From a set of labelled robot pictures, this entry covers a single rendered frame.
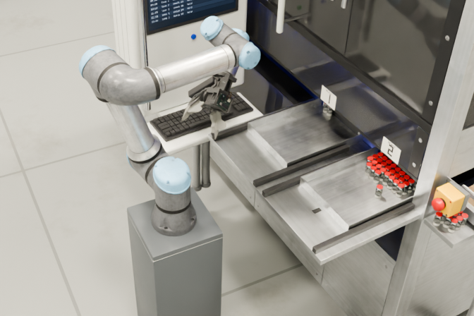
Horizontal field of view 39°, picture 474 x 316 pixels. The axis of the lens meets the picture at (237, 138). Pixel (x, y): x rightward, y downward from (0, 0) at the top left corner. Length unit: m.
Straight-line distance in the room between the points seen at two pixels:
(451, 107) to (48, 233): 2.10
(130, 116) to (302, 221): 0.64
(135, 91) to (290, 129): 0.85
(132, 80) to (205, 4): 0.80
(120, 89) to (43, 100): 2.44
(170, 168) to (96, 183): 1.52
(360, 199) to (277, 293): 0.95
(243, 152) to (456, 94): 0.81
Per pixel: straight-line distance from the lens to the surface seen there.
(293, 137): 2.49
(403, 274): 2.50
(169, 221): 2.21
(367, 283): 2.72
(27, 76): 4.52
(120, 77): 1.86
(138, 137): 2.12
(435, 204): 2.15
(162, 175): 2.12
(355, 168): 2.40
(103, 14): 5.14
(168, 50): 2.59
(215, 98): 2.11
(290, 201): 2.24
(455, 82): 1.98
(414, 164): 2.21
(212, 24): 2.10
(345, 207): 2.25
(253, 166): 2.36
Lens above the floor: 2.43
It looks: 39 degrees down
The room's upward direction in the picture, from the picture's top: 2 degrees clockwise
